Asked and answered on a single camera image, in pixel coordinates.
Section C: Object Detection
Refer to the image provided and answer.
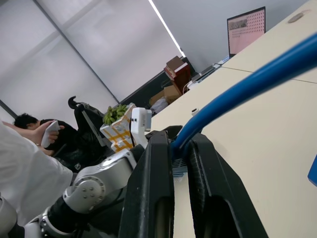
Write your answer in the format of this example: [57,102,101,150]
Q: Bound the silver laptop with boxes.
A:
[192,63,221,84]

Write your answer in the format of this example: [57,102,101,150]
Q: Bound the black office chair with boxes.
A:
[67,96,113,173]

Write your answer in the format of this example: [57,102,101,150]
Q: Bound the white plastic bag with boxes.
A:
[150,97,169,117]

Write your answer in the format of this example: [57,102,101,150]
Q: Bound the person in white shirt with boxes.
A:
[0,120,74,228]

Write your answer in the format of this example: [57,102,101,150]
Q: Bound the blue network cable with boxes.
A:
[169,32,317,180]

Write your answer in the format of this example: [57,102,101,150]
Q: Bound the black computer monitor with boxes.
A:
[226,6,266,59]

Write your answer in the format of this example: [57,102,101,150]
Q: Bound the blue plastic bin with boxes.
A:
[307,153,317,187]

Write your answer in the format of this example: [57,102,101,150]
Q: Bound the stacked dark red boxes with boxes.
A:
[164,56,192,94]

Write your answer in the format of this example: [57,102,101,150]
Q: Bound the linear ceiling light strip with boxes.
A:
[148,0,187,58]

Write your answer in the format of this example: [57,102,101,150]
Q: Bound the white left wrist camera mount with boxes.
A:
[128,107,153,150]

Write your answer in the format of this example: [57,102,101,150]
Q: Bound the white foam box orange tape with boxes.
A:
[99,102,136,153]

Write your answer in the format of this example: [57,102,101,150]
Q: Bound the white handheld device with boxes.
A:
[41,120,61,147]

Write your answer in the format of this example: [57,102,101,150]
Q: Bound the green banana bunch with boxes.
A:
[103,104,129,125]

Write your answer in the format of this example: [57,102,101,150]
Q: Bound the brown cardboard box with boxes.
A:
[149,85,181,105]

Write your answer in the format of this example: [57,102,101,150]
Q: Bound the person's bare hand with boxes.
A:
[30,120,65,147]

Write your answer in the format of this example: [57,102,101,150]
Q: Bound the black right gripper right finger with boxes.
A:
[186,132,269,238]

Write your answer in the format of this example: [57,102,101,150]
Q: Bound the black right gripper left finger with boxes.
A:
[118,130,175,238]

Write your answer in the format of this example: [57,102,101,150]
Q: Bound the person with black hair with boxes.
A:
[13,113,82,159]

